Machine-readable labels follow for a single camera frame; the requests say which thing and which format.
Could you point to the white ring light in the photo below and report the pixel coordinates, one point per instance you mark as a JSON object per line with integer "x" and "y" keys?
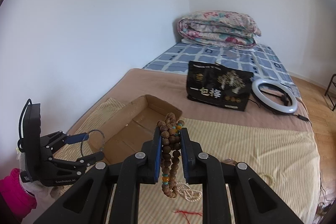
{"x": 274, "y": 96}

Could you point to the pink sleeve forearm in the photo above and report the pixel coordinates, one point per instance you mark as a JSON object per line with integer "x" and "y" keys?
{"x": 19, "y": 202}

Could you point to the brown bed blanket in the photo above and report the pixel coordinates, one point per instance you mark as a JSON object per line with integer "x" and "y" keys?
{"x": 171, "y": 88}

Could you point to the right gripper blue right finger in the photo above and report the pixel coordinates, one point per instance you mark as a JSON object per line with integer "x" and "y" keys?
{"x": 231, "y": 193}

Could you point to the dark green bangle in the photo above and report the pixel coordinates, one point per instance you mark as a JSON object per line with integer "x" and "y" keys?
{"x": 94, "y": 143}

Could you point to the black snack bag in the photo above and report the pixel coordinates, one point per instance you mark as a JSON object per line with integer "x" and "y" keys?
{"x": 219, "y": 86}

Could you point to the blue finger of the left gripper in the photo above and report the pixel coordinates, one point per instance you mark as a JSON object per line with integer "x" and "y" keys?
{"x": 91, "y": 159}
{"x": 76, "y": 138}

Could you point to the gloved left hand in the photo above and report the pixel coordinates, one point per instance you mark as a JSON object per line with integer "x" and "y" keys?
{"x": 44, "y": 195}

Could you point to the cardboard box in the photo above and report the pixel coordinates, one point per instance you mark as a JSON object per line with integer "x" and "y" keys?
{"x": 127, "y": 130}

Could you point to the black clothes rack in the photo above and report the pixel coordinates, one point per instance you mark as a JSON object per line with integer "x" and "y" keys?
{"x": 328, "y": 94}

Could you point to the folded floral quilt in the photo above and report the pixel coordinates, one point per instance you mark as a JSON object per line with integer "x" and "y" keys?
{"x": 219, "y": 28}

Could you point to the blue checkered bedsheet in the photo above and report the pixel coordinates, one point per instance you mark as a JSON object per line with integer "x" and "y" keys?
{"x": 261, "y": 60}

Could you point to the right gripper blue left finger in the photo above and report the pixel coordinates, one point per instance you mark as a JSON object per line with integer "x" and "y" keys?
{"x": 108, "y": 193}

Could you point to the striped yellow blanket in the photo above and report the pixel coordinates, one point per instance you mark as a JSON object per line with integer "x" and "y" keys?
{"x": 287, "y": 160}

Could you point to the red cord jade pendant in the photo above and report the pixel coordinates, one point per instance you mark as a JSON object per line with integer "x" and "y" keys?
{"x": 186, "y": 214}

